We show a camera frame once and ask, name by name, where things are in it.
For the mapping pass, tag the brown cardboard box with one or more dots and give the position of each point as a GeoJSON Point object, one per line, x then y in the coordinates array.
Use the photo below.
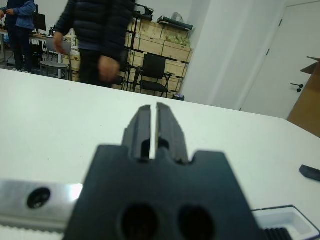
{"type": "Point", "coordinates": [308, 105]}

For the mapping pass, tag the black visitor chair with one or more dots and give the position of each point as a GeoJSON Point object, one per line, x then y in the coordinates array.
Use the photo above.
{"type": "Point", "coordinates": [153, 63]}
{"type": "Point", "coordinates": [120, 81]}

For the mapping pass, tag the white door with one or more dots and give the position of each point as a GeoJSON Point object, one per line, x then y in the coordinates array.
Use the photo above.
{"type": "Point", "coordinates": [280, 50]}

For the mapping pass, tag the person in black puffer jacket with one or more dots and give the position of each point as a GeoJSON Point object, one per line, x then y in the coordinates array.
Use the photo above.
{"type": "Point", "coordinates": [100, 25]}

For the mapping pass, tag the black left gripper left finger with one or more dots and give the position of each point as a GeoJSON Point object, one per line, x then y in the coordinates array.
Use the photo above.
{"type": "Point", "coordinates": [137, 130]}

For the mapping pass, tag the black flat case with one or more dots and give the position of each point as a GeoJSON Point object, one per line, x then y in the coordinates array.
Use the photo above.
{"type": "Point", "coordinates": [180, 25]}

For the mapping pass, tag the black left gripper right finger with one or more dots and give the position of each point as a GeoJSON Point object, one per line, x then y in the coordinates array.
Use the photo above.
{"type": "Point", "coordinates": [172, 135]}

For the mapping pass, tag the grey plastic chair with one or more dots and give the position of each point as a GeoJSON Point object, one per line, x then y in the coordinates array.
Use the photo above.
{"type": "Point", "coordinates": [53, 66]}

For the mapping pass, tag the bare hand of jacketed person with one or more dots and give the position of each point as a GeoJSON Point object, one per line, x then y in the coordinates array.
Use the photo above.
{"type": "Point", "coordinates": [61, 43]}
{"type": "Point", "coordinates": [108, 68]}

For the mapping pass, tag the wood top desk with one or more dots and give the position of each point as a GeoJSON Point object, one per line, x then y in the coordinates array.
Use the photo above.
{"type": "Point", "coordinates": [37, 35]}

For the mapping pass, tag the dark waste bin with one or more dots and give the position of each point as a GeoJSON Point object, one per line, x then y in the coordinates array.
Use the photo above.
{"type": "Point", "coordinates": [180, 97]}

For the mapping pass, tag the stack of plywood crates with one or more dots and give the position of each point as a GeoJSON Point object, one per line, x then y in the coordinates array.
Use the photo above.
{"type": "Point", "coordinates": [150, 45]}

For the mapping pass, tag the white sneakers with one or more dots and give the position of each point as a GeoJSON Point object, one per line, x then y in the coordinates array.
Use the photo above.
{"type": "Point", "coordinates": [23, 15]}

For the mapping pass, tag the black box base white insert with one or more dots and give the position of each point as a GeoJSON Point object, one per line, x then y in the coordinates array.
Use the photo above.
{"type": "Point", "coordinates": [287, 220]}

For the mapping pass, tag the black slim camera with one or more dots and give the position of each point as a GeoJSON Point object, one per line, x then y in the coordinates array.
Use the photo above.
{"type": "Point", "coordinates": [311, 172]}

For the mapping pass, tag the black computer monitor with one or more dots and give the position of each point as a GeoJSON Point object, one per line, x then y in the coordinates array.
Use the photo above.
{"type": "Point", "coordinates": [40, 22]}

